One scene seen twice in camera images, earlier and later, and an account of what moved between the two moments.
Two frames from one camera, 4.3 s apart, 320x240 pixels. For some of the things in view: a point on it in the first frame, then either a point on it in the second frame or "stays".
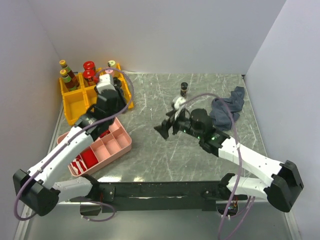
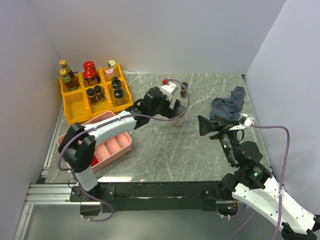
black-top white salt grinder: (117, 82) stays
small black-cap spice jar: (183, 89) stays
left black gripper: (121, 99) -> (170, 112)
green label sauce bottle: (68, 69) stays
